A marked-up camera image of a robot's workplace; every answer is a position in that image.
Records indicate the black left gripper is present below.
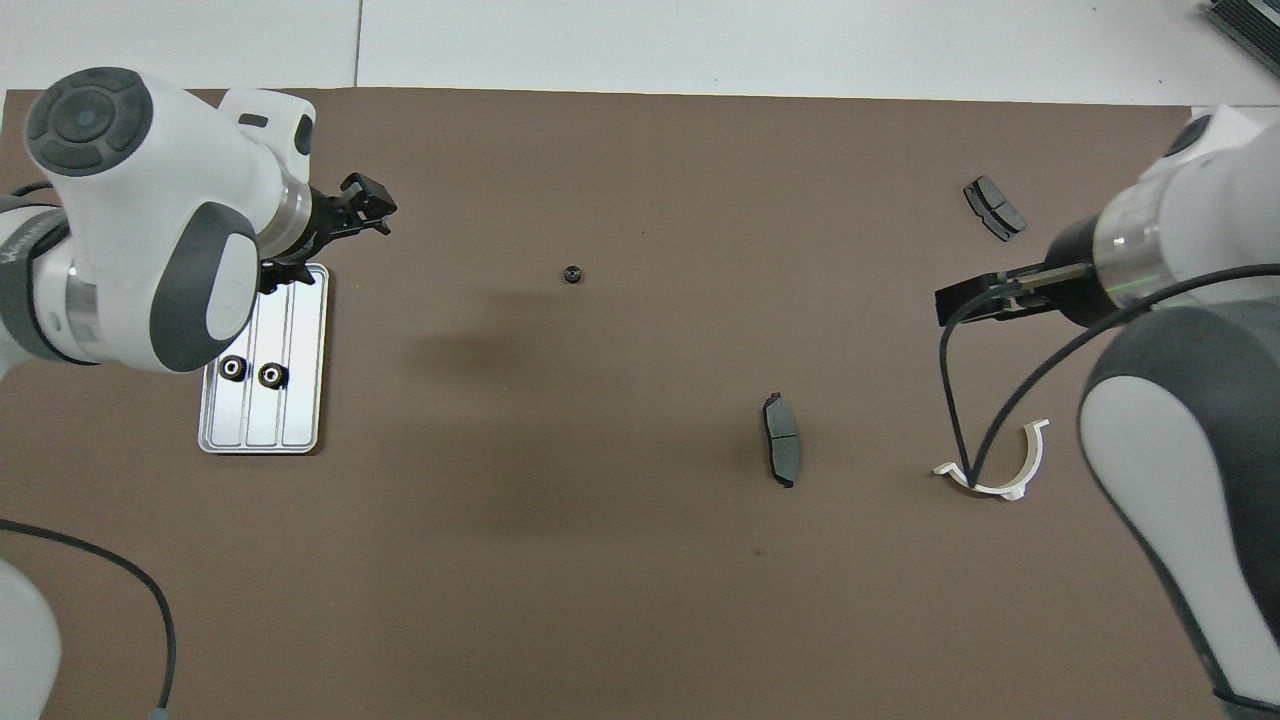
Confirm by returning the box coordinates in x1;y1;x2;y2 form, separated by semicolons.
258;172;399;297

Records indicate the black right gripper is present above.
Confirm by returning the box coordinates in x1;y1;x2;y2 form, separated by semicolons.
935;215;1111;329

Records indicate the silver metal tray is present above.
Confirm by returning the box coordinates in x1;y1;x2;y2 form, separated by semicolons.
197;262;331;456

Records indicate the short grey brake pad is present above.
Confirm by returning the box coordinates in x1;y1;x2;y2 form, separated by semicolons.
962;175;1028;243

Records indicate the long dark brake pad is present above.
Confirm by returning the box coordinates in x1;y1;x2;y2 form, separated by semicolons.
762;391;803;490

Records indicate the grey ribbed equipment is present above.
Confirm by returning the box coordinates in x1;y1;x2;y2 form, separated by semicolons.
1205;0;1280;76

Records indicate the brown table mat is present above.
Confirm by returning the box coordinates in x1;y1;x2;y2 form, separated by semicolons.
0;88;1251;720

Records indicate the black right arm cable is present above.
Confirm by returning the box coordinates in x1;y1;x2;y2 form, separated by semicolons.
940;262;1280;481

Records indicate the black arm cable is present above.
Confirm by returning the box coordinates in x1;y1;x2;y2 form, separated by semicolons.
0;518;179;720
940;262;1280;481

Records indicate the white curved plastic bracket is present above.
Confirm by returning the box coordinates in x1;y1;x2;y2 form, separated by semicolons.
932;419;1051;501

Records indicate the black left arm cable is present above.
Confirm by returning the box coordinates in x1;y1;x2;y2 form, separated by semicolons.
0;518;179;720

